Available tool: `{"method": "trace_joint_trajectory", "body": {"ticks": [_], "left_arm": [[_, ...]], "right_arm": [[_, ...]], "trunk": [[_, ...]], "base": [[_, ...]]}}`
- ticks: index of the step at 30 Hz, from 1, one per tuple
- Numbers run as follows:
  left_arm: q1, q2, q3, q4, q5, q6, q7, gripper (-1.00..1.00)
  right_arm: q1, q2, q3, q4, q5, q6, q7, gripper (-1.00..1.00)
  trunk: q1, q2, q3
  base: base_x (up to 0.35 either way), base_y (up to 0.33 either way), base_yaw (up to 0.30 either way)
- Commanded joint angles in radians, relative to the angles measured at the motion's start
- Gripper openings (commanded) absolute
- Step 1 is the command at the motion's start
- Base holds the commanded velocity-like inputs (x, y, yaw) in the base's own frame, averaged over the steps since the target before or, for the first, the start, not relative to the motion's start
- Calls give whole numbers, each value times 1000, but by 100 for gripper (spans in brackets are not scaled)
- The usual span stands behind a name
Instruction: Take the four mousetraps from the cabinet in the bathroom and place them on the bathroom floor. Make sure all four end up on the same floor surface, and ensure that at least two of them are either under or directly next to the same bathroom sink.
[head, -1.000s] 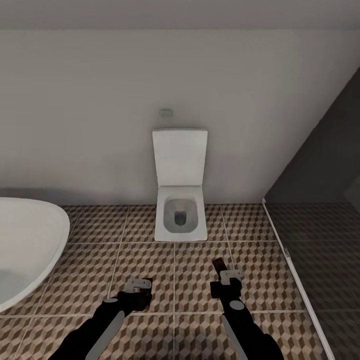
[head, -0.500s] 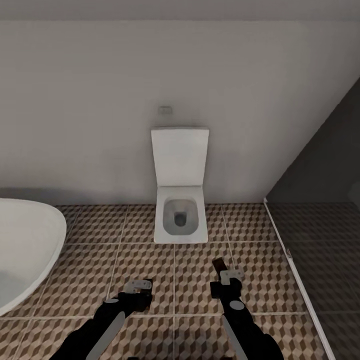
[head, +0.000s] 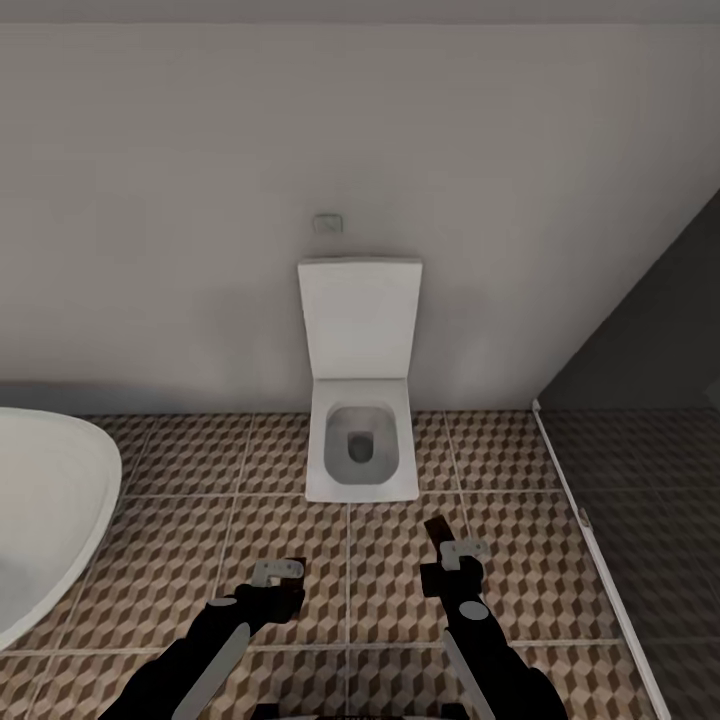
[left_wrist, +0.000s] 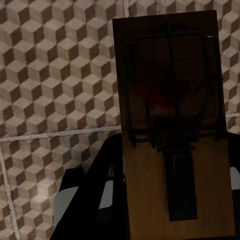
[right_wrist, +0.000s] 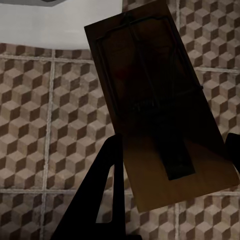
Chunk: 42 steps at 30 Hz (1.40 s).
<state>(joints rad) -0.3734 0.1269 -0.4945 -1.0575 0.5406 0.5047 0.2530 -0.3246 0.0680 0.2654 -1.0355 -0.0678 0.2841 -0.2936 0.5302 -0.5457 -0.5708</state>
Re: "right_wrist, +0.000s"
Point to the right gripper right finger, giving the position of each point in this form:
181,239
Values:
233,146

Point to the toilet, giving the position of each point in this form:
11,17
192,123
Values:
52,24

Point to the mousetrap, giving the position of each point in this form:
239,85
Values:
173,150

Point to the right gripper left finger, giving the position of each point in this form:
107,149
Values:
79,221

